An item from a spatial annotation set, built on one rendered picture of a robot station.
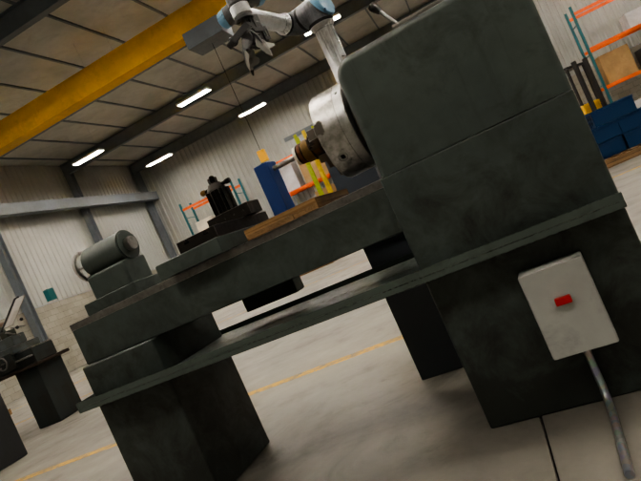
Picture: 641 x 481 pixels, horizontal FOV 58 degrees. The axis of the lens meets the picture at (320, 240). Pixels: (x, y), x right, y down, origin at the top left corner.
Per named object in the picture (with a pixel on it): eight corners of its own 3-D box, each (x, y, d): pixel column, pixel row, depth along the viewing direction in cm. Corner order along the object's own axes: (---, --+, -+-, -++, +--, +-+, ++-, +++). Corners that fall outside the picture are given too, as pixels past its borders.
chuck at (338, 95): (391, 156, 217) (355, 80, 214) (372, 168, 188) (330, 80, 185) (382, 160, 218) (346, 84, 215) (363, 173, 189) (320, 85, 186)
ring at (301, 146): (320, 132, 212) (299, 143, 215) (310, 132, 203) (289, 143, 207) (330, 155, 212) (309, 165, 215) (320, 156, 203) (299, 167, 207)
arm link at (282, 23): (290, 23, 268) (210, 7, 230) (306, 10, 261) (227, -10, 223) (299, 46, 267) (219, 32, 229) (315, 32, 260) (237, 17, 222)
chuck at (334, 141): (382, 160, 218) (346, 84, 215) (363, 173, 189) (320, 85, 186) (361, 171, 222) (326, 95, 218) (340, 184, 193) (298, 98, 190)
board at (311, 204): (350, 198, 226) (346, 188, 226) (319, 207, 193) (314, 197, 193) (288, 226, 237) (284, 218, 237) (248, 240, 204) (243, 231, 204)
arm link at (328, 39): (354, 117, 261) (305, 8, 261) (380, 102, 252) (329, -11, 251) (340, 120, 252) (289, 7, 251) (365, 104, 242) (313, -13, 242)
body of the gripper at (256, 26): (272, 39, 213) (258, 10, 213) (254, 42, 208) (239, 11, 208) (262, 50, 220) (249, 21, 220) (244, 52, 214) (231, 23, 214)
